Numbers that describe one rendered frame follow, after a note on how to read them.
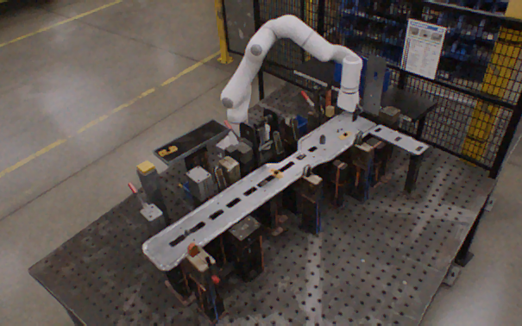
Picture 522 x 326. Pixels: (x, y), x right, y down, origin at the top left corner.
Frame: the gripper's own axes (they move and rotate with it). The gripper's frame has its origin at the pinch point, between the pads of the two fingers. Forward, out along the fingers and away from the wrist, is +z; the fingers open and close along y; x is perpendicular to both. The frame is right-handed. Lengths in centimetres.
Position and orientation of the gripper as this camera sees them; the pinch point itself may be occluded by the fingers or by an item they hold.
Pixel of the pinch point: (347, 115)
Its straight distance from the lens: 223.8
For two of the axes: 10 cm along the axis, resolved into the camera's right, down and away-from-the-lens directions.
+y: 6.7, 4.4, -6.0
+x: 7.4, -4.7, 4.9
